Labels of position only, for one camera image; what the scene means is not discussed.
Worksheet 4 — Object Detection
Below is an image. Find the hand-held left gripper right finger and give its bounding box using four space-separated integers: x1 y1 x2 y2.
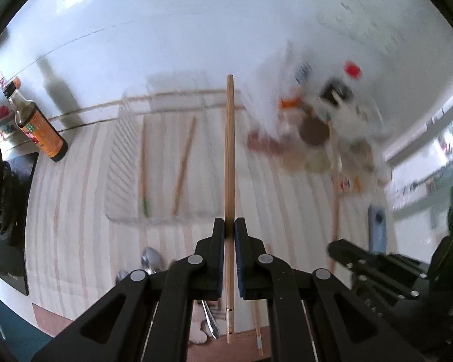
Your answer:
234 218 426 362

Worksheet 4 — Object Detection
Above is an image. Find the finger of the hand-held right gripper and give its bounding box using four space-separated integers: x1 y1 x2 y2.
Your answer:
350 269 423 323
326 239 431 277

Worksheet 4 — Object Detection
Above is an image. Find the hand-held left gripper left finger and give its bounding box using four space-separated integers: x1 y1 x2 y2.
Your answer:
30 218 226 362

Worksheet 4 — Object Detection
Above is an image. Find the clear plastic tray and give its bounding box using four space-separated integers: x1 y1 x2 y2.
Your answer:
105 70 250 224

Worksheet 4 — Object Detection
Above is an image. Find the blue rectangular object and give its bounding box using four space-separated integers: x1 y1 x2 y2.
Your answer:
368 204 388 254

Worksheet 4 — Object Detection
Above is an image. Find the small orange white packet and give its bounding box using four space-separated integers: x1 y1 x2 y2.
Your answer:
334 173 363 197

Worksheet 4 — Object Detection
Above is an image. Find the green-tipped wooden chopstick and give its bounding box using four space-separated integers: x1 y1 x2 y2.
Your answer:
139 121 151 218

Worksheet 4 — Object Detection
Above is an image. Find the red-capped bottle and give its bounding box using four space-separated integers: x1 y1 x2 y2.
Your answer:
317 59 364 123

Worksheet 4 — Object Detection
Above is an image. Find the black glass stove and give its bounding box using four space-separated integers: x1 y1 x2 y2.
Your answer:
0 153 39 297

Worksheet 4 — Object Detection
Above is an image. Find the dark soy sauce bottle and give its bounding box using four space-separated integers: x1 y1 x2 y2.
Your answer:
2 81 68 162

